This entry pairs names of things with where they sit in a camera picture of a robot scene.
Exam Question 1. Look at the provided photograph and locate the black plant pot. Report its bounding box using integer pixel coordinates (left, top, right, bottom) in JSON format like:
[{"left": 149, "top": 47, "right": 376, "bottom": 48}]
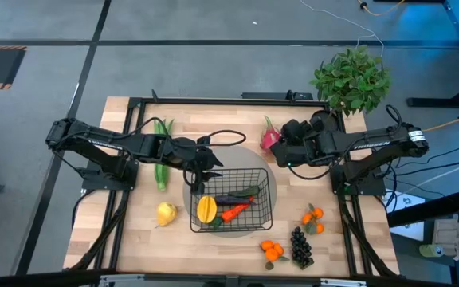
[{"left": 311, "top": 110, "right": 339, "bottom": 132}]

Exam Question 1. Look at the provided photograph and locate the black grape bunch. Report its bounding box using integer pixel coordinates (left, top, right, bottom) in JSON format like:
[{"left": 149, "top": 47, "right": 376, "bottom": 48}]
[{"left": 290, "top": 226, "right": 316, "bottom": 271}]

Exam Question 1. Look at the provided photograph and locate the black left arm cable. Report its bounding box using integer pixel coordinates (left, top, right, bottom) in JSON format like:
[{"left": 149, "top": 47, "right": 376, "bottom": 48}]
[{"left": 204, "top": 128, "right": 248, "bottom": 148}]

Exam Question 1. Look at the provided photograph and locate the black aluminium frame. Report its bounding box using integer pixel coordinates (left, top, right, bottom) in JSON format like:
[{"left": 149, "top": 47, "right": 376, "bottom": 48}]
[{"left": 64, "top": 89, "right": 400, "bottom": 280}]

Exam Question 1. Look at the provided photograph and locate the white floor cable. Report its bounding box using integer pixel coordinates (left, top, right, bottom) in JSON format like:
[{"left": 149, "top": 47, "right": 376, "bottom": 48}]
[{"left": 299, "top": 0, "right": 386, "bottom": 57}]

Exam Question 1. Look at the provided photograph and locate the green leafy plant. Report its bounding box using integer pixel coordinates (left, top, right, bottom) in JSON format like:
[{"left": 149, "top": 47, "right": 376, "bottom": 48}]
[{"left": 310, "top": 45, "right": 392, "bottom": 118}]

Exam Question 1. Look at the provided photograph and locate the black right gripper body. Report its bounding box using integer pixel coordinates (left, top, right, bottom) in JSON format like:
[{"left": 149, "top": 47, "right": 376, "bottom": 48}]
[{"left": 269, "top": 126, "right": 336, "bottom": 169}]

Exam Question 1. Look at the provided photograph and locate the cardboard box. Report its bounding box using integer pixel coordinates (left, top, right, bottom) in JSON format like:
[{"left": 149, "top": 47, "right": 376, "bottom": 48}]
[{"left": 431, "top": 217, "right": 459, "bottom": 256}]

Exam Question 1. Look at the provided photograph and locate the black wire basket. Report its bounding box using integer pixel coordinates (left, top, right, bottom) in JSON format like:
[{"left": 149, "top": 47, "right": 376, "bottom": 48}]
[{"left": 189, "top": 167, "right": 274, "bottom": 234}]

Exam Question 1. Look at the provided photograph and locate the yellow pear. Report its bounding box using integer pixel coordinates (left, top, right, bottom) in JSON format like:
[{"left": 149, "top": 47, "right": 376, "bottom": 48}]
[{"left": 155, "top": 202, "right": 179, "bottom": 229}]

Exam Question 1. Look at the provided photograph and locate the purple eggplant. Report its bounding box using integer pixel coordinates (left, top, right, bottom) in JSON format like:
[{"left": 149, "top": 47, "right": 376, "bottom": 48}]
[{"left": 213, "top": 195, "right": 257, "bottom": 207}]

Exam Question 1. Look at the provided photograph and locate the orange tangerine bunch with leaves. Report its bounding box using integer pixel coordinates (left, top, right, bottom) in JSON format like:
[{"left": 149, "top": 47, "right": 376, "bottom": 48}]
[
  {"left": 260, "top": 239, "right": 290, "bottom": 271},
  {"left": 301, "top": 203, "right": 325, "bottom": 235}
]

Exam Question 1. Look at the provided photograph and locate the orange floor cable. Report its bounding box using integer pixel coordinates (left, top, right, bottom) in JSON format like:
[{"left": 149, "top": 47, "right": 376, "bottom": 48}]
[{"left": 357, "top": 0, "right": 406, "bottom": 17}]

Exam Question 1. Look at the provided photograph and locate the yellow star fruit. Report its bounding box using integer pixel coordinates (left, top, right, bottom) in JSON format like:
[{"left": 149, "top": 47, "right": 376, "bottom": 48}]
[{"left": 196, "top": 195, "right": 218, "bottom": 224}]

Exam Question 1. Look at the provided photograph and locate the green okra bunch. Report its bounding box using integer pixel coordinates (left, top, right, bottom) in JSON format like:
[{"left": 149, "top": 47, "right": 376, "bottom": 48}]
[{"left": 153, "top": 118, "right": 175, "bottom": 191}]

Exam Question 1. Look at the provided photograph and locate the black desk frame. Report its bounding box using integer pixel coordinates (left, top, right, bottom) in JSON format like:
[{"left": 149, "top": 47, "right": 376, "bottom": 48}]
[{"left": 406, "top": 0, "right": 459, "bottom": 108}]

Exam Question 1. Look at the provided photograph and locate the pink dragon fruit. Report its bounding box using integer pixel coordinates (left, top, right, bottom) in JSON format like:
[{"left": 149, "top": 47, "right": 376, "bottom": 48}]
[{"left": 260, "top": 116, "right": 282, "bottom": 152}]

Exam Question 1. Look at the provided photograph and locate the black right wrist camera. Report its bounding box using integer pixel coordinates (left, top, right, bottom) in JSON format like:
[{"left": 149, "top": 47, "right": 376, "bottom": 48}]
[{"left": 283, "top": 118, "right": 312, "bottom": 140}]

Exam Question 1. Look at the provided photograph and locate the black bar on frame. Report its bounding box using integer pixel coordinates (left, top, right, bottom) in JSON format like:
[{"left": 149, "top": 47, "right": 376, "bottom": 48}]
[{"left": 241, "top": 90, "right": 314, "bottom": 101}]

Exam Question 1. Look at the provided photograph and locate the orange carrot with green top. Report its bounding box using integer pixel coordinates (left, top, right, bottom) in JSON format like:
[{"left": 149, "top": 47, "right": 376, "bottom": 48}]
[{"left": 211, "top": 197, "right": 255, "bottom": 230}]

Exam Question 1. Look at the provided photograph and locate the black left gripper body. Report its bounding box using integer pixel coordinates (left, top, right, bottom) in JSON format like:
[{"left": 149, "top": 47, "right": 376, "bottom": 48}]
[{"left": 160, "top": 135, "right": 225, "bottom": 173}]

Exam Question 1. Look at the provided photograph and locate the round grey mat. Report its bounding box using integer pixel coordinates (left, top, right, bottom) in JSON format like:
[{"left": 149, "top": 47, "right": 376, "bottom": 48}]
[{"left": 182, "top": 144, "right": 278, "bottom": 239}]

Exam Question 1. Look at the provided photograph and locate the green roll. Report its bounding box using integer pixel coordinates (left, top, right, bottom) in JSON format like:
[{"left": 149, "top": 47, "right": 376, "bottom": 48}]
[{"left": 418, "top": 243, "right": 445, "bottom": 258}]

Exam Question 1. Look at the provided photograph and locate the yellow power cable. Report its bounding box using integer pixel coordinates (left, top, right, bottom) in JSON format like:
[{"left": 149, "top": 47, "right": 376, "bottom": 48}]
[{"left": 422, "top": 118, "right": 459, "bottom": 133}]

